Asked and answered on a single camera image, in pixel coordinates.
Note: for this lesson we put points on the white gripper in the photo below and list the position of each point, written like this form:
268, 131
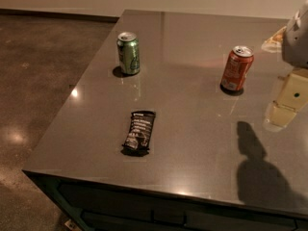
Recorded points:
296, 43

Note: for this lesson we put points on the black rxbar chocolate wrapper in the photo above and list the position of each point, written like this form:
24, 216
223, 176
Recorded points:
140, 131

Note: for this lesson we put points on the green soda can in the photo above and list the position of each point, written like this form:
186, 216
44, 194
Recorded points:
128, 53

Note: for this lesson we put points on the dark cabinet drawers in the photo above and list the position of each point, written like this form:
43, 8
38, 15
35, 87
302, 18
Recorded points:
96, 206

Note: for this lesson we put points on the red coke can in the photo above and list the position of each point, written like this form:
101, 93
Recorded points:
239, 62

